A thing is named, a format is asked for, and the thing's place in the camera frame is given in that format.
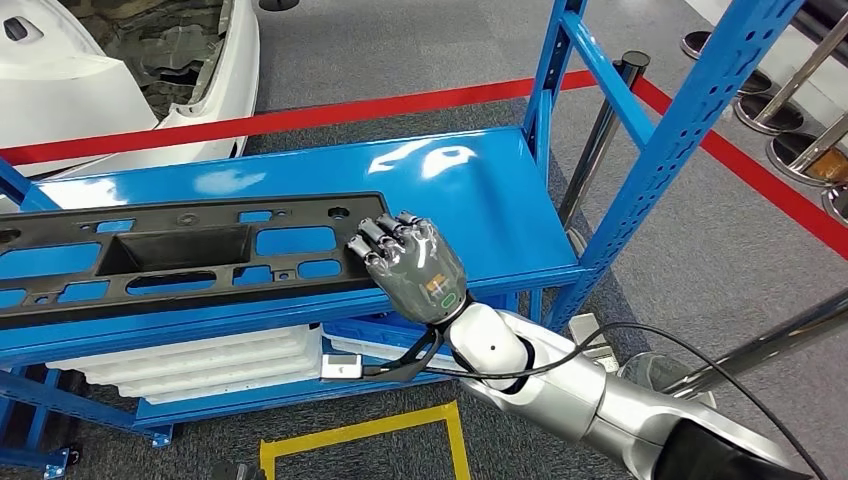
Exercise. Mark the red barrier belt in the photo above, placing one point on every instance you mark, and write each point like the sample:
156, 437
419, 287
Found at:
331, 109
762, 179

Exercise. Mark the grey floor plate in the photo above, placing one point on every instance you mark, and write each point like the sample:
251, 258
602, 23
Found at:
586, 328
603, 358

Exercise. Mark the black camera bracket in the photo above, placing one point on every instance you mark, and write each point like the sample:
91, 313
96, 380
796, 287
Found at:
404, 361

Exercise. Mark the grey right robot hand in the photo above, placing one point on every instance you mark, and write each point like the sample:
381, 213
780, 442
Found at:
417, 278

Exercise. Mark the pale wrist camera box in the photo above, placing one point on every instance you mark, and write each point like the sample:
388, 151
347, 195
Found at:
341, 366

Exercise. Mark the long black plastic panel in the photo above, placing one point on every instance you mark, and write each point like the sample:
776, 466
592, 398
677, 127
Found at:
298, 213

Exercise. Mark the blue metal shelf rack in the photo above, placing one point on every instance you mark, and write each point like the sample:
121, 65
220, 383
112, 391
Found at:
497, 199

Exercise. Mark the white plastic bin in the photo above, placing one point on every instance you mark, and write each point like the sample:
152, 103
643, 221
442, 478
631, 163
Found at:
199, 363
218, 378
232, 392
384, 348
199, 344

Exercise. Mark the blue plastic bin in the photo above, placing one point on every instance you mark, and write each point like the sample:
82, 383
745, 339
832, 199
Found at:
371, 331

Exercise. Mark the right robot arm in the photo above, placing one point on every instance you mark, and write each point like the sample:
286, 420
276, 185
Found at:
596, 404

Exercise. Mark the black round base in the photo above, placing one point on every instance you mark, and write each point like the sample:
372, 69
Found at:
277, 2

